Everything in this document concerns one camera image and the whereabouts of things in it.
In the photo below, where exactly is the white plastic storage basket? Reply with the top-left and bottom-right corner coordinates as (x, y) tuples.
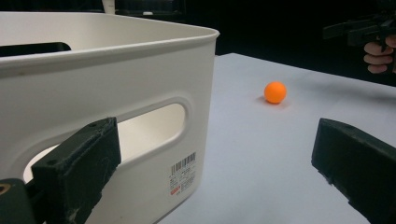
(0, 11), (221, 224)

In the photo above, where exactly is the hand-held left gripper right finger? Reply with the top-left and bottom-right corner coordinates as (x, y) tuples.
(310, 118), (396, 224)

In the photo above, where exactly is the orange ball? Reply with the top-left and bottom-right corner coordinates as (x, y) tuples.
(263, 81), (288, 105)

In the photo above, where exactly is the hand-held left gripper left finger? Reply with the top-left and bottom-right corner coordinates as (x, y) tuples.
(31, 117), (122, 224)

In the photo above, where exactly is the white stand post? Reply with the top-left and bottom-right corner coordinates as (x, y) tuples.
(101, 0), (117, 15)

